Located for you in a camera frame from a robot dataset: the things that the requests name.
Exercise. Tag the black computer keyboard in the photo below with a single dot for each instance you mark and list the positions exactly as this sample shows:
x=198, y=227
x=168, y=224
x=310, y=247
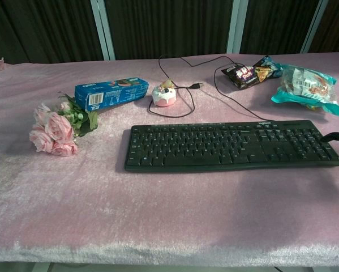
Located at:
x=228, y=146

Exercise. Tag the pink toy cake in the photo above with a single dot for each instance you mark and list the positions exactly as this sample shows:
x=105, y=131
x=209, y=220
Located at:
x=164, y=95

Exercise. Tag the blue Oreo cookie box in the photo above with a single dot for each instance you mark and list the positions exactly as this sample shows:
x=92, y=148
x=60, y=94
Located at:
x=112, y=92

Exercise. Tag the pink velvet tablecloth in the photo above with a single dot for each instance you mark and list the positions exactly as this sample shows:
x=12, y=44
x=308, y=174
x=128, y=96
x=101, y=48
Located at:
x=129, y=198

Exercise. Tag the dark chip snack bag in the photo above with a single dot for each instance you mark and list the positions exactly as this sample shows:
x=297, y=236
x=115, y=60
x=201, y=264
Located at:
x=247, y=75

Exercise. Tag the pink artificial rose bouquet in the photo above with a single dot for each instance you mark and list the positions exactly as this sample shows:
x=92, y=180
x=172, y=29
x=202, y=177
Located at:
x=59, y=127

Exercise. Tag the dark blue snack bag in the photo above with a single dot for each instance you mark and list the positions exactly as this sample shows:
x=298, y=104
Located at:
x=271, y=66

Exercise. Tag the teal clear snack bag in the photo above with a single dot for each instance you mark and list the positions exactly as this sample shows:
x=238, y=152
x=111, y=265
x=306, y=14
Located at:
x=308, y=86

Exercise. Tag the white partition frame post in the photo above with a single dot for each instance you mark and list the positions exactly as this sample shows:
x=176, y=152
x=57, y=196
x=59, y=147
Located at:
x=102, y=28
x=313, y=27
x=232, y=27

